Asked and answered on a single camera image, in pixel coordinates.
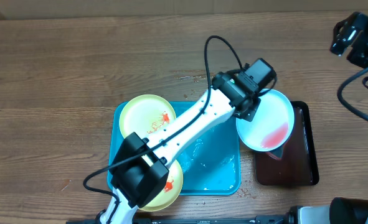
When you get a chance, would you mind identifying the light blue plate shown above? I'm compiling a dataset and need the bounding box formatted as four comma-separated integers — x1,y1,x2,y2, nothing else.
236,90,295,152

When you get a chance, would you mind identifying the red black sponge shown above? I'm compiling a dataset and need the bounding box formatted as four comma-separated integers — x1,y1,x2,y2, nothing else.
267,146,284,161

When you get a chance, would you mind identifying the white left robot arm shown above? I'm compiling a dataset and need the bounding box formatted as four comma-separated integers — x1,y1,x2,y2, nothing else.
96,58,277,223

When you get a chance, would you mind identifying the blue plastic tray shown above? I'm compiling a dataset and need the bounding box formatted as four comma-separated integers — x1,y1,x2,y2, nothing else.
106,101,242,196

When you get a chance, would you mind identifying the black water tray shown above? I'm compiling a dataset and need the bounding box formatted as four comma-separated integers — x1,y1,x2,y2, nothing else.
254,101,319,187

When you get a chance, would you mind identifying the yellow plate far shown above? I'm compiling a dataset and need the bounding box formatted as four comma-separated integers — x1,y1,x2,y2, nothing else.
119,95,176,138

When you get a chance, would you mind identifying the yellow plate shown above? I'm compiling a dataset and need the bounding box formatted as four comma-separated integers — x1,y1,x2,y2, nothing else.
140,160,184,212
119,95,176,138

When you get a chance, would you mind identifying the yellow plate near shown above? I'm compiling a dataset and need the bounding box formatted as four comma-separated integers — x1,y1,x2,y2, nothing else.
140,160,184,212

